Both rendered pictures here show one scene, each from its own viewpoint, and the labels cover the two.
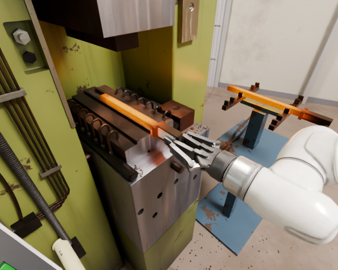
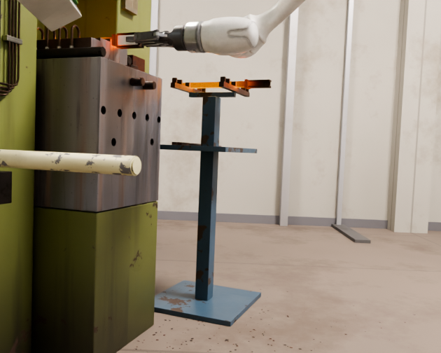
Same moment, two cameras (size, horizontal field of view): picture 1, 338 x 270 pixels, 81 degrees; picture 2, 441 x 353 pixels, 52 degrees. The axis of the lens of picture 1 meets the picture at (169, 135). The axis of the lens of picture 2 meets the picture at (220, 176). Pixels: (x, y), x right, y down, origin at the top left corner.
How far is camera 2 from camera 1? 1.23 m
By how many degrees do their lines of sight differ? 41
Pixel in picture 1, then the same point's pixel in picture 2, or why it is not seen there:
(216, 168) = (177, 29)
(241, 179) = (196, 24)
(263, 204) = (212, 26)
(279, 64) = (237, 171)
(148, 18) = not seen: outside the picture
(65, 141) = (28, 24)
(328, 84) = (306, 195)
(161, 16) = not seen: outside the picture
